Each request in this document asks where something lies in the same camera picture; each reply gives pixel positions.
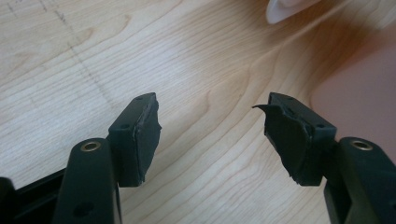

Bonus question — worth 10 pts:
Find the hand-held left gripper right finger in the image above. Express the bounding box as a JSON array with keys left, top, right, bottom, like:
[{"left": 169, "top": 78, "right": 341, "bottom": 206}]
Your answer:
[{"left": 252, "top": 91, "right": 396, "bottom": 224}]

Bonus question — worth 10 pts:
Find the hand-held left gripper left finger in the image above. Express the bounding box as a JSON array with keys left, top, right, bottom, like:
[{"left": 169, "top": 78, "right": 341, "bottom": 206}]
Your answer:
[{"left": 51, "top": 91, "right": 163, "bottom": 224}]

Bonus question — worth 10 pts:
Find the pink object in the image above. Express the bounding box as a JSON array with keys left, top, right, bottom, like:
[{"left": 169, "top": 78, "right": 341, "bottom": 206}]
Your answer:
[{"left": 310, "top": 22, "right": 396, "bottom": 164}]

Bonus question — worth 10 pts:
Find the white plastic object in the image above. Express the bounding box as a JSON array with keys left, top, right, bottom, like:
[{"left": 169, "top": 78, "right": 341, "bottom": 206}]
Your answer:
[{"left": 265, "top": 0, "right": 321, "bottom": 25}]

